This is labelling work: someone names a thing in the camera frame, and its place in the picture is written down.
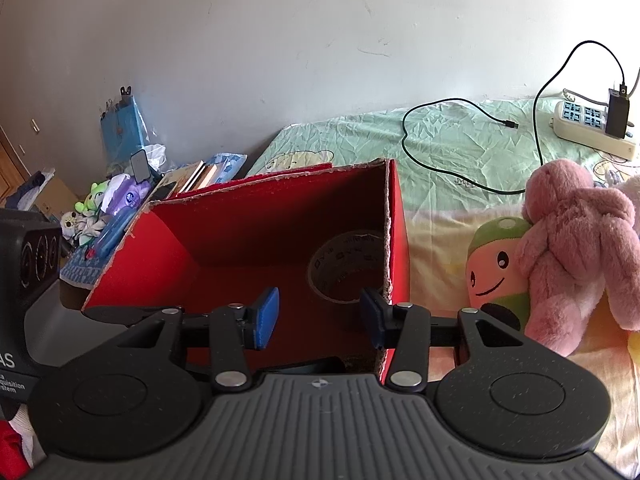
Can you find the large red cardboard box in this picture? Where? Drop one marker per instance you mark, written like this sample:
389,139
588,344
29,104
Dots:
318,235

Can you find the brown cardboard box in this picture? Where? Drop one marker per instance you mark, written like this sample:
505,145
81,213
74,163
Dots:
55,199

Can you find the green patterned bed sheet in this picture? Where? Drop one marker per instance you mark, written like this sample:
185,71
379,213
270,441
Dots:
458,167

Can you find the purple plush toy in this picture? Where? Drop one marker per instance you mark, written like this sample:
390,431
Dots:
122,191

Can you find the small black mirror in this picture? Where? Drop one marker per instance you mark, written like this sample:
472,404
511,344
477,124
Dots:
140,166

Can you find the white power strip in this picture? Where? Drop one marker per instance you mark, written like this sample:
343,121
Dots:
585,125

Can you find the black charger adapter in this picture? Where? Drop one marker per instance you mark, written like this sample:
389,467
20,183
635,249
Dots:
618,112

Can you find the white flower plush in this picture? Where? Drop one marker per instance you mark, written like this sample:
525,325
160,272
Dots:
79,229

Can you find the blue pencil case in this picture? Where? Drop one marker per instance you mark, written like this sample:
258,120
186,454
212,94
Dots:
111,235

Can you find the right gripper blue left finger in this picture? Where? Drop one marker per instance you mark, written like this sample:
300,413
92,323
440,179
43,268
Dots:
264,314

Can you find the blue checkered cloth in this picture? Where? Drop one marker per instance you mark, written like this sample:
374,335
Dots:
83,268

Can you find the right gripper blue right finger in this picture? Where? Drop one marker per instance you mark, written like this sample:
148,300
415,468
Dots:
377,310

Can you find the black smartphone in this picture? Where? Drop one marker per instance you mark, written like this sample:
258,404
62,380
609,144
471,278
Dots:
162,192

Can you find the stack of books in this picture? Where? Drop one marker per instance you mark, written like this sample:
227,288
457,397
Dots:
220,168

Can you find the green frog plush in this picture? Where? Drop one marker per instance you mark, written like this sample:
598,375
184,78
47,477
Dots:
91,205

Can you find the pink plush toy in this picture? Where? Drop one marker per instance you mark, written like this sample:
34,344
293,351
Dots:
581,246

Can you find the green pink smiling plush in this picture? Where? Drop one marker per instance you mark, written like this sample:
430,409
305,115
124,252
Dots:
494,284

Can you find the wooden door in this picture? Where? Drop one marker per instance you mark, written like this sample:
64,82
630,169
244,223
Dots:
13,172

